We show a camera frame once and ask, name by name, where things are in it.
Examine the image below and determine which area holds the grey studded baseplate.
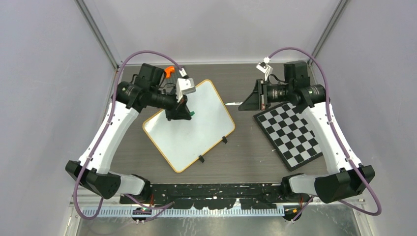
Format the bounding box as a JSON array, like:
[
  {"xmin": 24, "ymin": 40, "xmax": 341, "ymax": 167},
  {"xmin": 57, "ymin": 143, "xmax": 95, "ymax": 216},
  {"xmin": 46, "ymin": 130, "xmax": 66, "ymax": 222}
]
[{"xmin": 171, "ymin": 68, "xmax": 188, "ymax": 86}]

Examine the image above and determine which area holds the purple cable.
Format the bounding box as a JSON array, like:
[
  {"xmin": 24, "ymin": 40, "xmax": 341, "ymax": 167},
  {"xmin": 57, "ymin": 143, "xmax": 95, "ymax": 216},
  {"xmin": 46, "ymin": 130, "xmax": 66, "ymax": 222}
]
[
  {"xmin": 265, "ymin": 47, "xmax": 382, "ymax": 223},
  {"xmin": 72, "ymin": 50, "xmax": 186, "ymax": 223}
]

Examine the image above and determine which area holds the orange curved block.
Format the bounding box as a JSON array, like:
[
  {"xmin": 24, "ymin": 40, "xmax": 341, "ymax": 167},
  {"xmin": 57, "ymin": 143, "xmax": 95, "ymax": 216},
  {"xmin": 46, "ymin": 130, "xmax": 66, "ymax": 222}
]
[{"xmin": 164, "ymin": 66, "xmax": 176, "ymax": 78}]

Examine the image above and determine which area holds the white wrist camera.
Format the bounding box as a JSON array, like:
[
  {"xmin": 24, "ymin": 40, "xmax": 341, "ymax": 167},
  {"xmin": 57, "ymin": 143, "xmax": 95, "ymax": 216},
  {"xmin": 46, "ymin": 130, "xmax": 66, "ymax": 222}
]
[
  {"xmin": 256, "ymin": 57, "xmax": 273, "ymax": 82},
  {"xmin": 176, "ymin": 78, "xmax": 196, "ymax": 103}
]

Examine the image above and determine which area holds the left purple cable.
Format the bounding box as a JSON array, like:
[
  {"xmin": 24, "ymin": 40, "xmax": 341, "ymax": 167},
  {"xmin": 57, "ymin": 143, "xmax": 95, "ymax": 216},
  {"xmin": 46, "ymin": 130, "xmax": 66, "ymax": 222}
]
[{"xmin": 72, "ymin": 50, "xmax": 186, "ymax": 223}]

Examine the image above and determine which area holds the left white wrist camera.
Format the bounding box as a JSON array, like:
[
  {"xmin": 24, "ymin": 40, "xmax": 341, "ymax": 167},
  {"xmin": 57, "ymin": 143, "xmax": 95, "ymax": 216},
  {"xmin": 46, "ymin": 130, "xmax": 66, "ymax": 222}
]
[{"xmin": 176, "ymin": 78, "xmax": 196, "ymax": 103}]

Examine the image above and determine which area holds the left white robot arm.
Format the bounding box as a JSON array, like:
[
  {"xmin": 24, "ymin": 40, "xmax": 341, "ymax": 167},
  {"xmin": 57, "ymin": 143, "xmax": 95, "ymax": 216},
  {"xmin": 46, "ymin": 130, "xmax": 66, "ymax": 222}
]
[{"xmin": 65, "ymin": 63, "xmax": 196, "ymax": 204}]

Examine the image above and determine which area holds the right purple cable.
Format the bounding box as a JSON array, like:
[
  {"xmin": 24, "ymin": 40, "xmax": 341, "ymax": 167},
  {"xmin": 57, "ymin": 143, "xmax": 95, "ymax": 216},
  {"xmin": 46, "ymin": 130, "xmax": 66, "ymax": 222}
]
[{"xmin": 265, "ymin": 47, "xmax": 382, "ymax": 223}]

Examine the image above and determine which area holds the green whiteboard marker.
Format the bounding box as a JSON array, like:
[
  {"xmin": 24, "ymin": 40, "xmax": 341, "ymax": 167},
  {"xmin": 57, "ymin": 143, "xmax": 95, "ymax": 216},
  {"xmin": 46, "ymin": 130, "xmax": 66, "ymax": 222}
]
[{"xmin": 225, "ymin": 102, "xmax": 242, "ymax": 106}]

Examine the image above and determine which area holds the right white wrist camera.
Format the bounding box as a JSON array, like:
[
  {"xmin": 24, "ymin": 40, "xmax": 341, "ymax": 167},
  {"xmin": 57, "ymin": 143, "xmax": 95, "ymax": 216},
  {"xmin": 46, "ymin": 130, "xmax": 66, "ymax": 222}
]
[{"xmin": 256, "ymin": 57, "xmax": 273, "ymax": 82}]

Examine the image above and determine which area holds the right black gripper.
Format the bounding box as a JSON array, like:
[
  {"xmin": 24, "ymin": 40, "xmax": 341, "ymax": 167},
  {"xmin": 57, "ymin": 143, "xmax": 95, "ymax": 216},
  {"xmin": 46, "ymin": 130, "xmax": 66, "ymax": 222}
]
[{"xmin": 238, "ymin": 79, "xmax": 293, "ymax": 111}]

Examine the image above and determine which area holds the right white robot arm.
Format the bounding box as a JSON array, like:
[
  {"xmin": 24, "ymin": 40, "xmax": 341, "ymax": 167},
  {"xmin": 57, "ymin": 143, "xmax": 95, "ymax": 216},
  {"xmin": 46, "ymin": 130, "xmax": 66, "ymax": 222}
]
[{"xmin": 238, "ymin": 59, "xmax": 375, "ymax": 203}]

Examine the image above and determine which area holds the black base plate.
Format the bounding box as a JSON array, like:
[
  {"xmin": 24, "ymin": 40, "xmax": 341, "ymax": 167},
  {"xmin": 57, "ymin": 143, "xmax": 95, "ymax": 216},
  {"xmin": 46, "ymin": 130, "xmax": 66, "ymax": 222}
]
[{"xmin": 119, "ymin": 183, "xmax": 310, "ymax": 209}]

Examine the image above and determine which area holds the yellow framed whiteboard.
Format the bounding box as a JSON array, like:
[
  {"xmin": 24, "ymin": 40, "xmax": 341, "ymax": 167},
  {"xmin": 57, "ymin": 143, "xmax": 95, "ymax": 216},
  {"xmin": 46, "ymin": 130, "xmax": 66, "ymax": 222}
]
[{"xmin": 142, "ymin": 79, "xmax": 236, "ymax": 173}]

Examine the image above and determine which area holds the aluminium rail frame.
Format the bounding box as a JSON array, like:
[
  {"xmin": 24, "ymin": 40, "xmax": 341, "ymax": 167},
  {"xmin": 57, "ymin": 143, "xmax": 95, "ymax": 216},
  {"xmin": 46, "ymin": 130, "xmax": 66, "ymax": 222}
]
[{"xmin": 69, "ymin": 65, "xmax": 366, "ymax": 218}]

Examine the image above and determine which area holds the black white checkerboard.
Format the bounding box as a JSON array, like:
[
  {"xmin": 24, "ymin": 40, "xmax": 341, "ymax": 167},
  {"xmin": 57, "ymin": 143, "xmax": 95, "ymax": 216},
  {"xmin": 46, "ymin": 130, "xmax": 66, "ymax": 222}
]
[{"xmin": 253, "ymin": 102, "xmax": 323, "ymax": 172}]

